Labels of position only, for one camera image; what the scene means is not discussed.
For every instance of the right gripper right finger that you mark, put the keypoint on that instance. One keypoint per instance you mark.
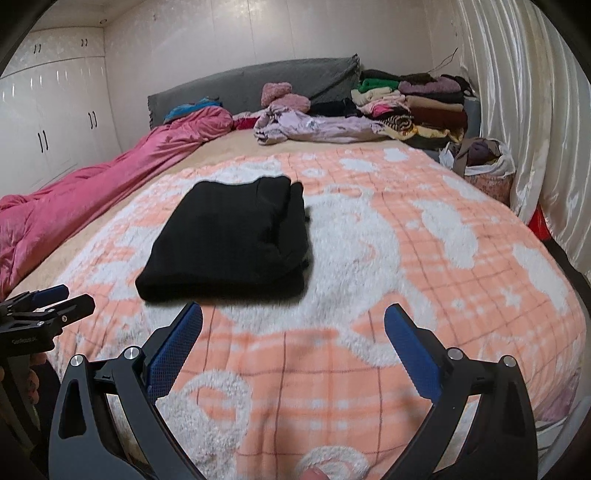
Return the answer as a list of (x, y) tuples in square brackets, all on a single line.
[(480, 424)]

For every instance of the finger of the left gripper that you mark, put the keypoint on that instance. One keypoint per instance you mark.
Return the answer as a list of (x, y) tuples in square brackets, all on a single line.
[(68, 312), (48, 292)]

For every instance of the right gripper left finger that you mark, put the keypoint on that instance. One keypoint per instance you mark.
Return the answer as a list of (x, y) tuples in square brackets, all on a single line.
[(84, 443)]

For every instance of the black IKISS sweater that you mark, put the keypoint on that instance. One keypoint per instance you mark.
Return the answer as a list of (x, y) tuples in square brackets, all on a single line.
[(231, 242)]

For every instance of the bag with purple clothes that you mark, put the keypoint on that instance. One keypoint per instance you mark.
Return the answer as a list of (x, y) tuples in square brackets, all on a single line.
[(486, 164)]

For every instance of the stack of folded clothes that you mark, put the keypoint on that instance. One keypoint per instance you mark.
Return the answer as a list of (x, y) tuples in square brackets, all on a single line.
[(422, 110)]

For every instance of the person's left hand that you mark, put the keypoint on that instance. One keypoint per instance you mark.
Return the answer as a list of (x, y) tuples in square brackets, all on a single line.
[(28, 382)]

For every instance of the person's right hand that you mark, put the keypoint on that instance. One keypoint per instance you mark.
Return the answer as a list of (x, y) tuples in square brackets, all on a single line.
[(313, 473)]

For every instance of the pink velvet duvet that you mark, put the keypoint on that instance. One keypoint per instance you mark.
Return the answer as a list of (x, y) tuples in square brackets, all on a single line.
[(33, 226)]

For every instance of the white wardrobe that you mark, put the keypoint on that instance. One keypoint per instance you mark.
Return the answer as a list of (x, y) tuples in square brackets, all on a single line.
[(56, 113)]

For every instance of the orange white plush blanket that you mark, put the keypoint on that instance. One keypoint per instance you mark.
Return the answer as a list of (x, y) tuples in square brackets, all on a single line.
[(269, 390)]

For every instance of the blue cloth on pillow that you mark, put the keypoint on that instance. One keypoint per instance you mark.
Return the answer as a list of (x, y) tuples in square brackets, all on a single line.
[(188, 108)]

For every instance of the red garment near headboard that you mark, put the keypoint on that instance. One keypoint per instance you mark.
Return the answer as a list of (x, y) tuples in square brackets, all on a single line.
[(244, 122)]

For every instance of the lilac crumpled garment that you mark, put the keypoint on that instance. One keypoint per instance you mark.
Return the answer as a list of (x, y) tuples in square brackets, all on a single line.
[(278, 124)]

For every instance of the pink fuzzy knit item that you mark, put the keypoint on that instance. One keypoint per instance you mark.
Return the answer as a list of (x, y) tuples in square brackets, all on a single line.
[(281, 94)]

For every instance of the grey headboard cover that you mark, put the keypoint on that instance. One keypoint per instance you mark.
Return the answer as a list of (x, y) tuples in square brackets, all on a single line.
[(319, 79)]

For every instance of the white satin curtain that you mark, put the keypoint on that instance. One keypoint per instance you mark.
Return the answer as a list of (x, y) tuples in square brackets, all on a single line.
[(535, 98)]

